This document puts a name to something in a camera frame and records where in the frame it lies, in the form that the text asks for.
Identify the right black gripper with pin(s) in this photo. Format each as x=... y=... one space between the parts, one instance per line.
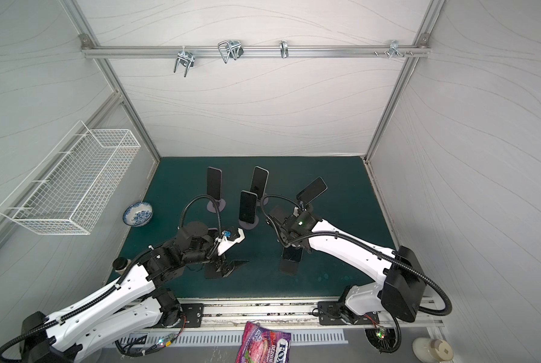
x=291 y=245

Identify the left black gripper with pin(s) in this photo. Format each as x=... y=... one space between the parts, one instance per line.
x=220 y=264

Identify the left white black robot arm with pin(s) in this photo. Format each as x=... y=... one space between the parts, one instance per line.
x=137 y=299

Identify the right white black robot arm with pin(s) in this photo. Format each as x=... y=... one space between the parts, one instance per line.
x=399 y=286

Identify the front left folding stand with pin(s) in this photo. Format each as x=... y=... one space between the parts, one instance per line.
x=215 y=270

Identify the folding stand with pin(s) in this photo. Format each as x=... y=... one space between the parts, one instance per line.
x=289 y=267
x=215 y=270

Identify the front right folding stand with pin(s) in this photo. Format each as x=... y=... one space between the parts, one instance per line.
x=289 y=267

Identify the middle round stand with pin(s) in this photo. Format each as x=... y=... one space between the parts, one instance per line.
x=249 y=226

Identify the round stand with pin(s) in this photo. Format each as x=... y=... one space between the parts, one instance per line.
x=216 y=205
x=249 y=226

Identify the back right tilted phone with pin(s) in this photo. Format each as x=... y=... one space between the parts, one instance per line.
x=311 y=192

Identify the back centre phone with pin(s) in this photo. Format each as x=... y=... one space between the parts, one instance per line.
x=259 y=181

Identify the back left round stand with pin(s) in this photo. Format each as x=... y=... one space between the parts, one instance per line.
x=216 y=205

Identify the back left phone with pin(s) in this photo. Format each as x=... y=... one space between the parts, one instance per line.
x=213 y=183

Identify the pink snack bag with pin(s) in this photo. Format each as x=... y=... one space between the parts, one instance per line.
x=263 y=345

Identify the white vent grille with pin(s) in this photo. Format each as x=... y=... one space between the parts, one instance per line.
x=305 y=337

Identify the blue white ceramic bowl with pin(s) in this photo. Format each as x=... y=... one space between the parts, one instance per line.
x=138 y=214

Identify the black capped glass bottle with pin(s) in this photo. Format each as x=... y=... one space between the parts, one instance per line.
x=120 y=264

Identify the centre metal U-bolt clamp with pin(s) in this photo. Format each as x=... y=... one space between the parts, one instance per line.
x=230 y=49

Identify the metal u-bolt clamp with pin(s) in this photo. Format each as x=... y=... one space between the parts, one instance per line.
x=185 y=60
x=230 y=49

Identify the aluminium cross bar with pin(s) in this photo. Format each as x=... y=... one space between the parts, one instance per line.
x=250 y=51

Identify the left metal U-bolt clamp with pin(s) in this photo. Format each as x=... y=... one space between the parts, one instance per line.
x=185 y=60

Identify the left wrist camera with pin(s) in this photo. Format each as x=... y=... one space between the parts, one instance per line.
x=228 y=239

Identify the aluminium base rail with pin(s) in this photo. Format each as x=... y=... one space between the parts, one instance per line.
x=283 y=314

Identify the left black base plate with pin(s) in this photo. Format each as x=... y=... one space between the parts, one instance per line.
x=188 y=315

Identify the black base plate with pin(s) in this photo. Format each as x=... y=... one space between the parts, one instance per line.
x=330 y=313
x=188 y=315

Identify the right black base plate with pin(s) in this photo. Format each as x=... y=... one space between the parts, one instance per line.
x=330 y=313

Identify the white wire basket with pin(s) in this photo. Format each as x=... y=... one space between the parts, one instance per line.
x=68 y=191

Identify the small metal bracket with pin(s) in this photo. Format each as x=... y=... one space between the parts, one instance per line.
x=284 y=50

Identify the right metal bolt bracket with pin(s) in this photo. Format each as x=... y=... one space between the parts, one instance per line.
x=394 y=51

